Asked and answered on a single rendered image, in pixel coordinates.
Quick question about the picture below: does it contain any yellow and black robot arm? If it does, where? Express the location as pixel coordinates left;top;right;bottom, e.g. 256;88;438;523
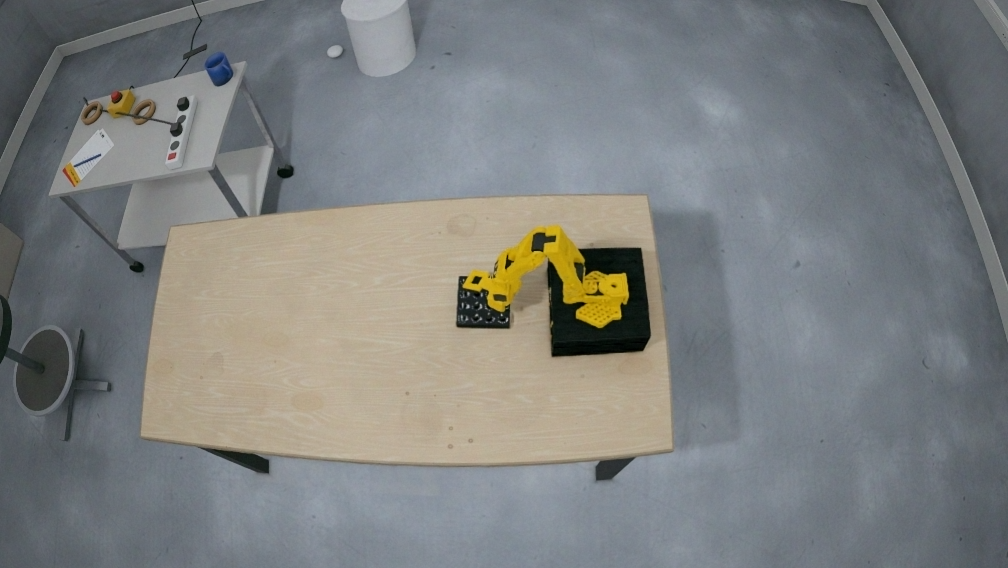
492;225;626;328

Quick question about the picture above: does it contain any black control panel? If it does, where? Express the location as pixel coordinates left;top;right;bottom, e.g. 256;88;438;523
456;276;510;329

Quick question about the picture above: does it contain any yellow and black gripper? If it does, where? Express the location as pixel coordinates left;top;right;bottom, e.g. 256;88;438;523
463;270;522;312

